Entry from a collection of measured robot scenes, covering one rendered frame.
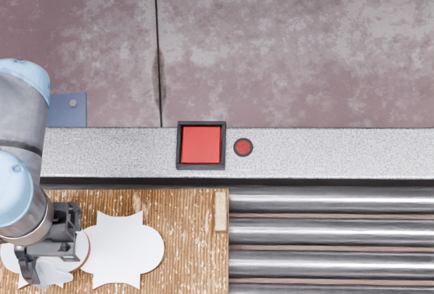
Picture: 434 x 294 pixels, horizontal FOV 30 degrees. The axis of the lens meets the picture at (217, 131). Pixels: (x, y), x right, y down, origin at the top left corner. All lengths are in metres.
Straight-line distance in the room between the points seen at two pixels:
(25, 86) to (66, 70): 1.44
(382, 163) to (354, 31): 1.14
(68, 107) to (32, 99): 1.38
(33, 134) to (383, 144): 0.57
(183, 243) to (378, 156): 0.33
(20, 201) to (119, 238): 0.35
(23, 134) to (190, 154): 0.39
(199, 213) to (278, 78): 1.13
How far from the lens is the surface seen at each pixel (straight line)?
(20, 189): 0.89
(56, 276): 1.17
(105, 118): 2.31
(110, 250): 1.22
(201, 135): 1.26
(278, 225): 1.23
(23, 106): 0.94
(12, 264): 1.25
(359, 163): 1.26
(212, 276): 1.20
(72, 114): 2.32
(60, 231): 1.03
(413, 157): 1.28
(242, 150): 1.26
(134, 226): 1.22
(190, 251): 1.21
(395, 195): 1.25
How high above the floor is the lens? 2.12
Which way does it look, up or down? 70 degrees down
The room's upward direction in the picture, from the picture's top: 12 degrees counter-clockwise
